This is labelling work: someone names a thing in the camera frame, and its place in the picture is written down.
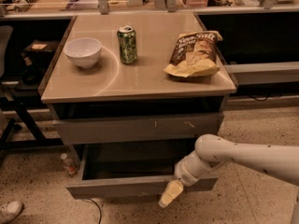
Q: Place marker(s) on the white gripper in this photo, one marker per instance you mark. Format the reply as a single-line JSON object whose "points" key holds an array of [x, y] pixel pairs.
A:
{"points": [[184, 175]]}

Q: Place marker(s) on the grey drawer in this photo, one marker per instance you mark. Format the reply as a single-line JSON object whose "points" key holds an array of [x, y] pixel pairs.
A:
{"points": [[127, 169], [138, 128]]}

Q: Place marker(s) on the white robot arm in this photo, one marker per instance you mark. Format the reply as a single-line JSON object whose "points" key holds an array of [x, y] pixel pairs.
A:
{"points": [[211, 152]]}

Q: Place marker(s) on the grey top drawer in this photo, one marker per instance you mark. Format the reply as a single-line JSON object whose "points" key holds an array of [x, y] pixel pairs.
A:
{"points": [[138, 128]]}

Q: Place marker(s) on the grey drawer cabinet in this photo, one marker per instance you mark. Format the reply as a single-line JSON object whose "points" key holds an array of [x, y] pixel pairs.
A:
{"points": [[114, 89]]}

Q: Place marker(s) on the plastic water bottle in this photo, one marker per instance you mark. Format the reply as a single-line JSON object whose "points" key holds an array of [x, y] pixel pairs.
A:
{"points": [[69, 164]]}

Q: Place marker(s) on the brown chip bag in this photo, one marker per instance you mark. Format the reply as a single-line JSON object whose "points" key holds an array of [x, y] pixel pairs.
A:
{"points": [[194, 55]]}

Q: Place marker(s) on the green soda can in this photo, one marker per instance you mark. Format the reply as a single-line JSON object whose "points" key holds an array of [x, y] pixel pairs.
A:
{"points": [[127, 44]]}

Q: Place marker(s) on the white bowl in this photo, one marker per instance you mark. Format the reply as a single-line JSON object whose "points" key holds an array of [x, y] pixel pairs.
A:
{"points": [[83, 52]]}

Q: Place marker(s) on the white sneaker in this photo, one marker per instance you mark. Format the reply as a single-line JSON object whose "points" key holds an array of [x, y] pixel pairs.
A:
{"points": [[9, 211]]}

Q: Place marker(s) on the black box with label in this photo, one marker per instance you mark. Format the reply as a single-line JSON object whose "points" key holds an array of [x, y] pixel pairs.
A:
{"points": [[42, 47]]}

